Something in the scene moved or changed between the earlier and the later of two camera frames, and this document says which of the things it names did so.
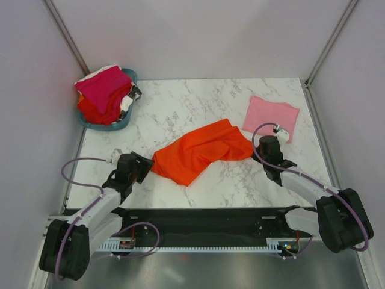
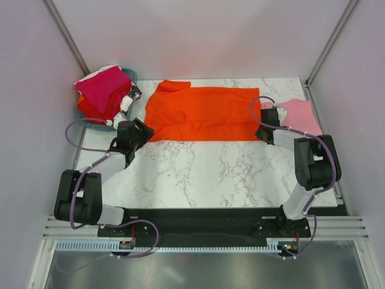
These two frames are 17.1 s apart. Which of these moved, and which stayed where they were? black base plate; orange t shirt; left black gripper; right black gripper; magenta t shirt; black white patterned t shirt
Moved: left black gripper; right black gripper; orange t shirt
Stayed: black white patterned t shirt; black base plate; magenta t shirt
